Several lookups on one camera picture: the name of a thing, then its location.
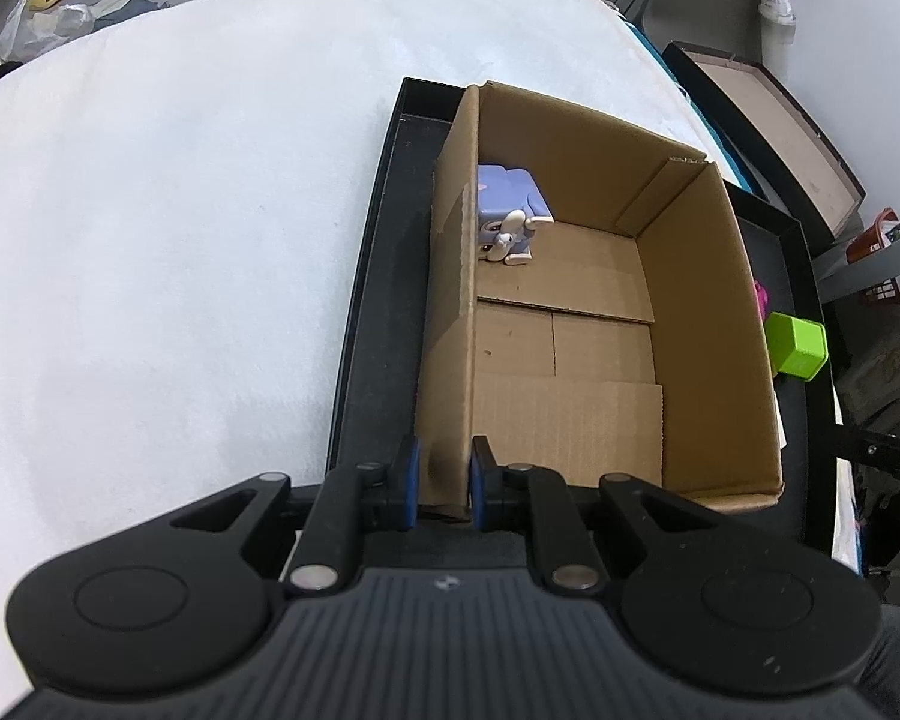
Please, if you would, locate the grey-blue cloth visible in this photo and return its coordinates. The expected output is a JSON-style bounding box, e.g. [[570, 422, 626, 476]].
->
[[90, 0, 170, 32]]

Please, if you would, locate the green cube toy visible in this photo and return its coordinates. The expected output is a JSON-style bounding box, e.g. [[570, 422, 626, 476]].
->
[[763, 311, 828, 382]]

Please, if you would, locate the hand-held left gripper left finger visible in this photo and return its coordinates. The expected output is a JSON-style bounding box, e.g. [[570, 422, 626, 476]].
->
[[169, 435, 422, 593]]

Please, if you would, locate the brown cardboard box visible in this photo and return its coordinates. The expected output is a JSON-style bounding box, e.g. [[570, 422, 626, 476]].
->
[[414, 81, 787, 522]]

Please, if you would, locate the clear plastic bag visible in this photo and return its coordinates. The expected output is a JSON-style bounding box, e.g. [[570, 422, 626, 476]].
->
[[0, 0, 95, 70]]

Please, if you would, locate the black tray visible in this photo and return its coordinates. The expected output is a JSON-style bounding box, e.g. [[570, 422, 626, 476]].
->
[[326, 76, 841, 563]]

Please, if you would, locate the purple block toy figure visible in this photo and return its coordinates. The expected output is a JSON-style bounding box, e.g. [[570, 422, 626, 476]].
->
[[476, 163, 556, 269]]

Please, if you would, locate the orange basket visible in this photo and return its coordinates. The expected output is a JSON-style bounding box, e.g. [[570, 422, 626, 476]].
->
[[846, 208, 900, 308]]

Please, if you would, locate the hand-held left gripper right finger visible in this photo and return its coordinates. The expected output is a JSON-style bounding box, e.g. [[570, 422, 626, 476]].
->
[[469, 435, 721, 593]]

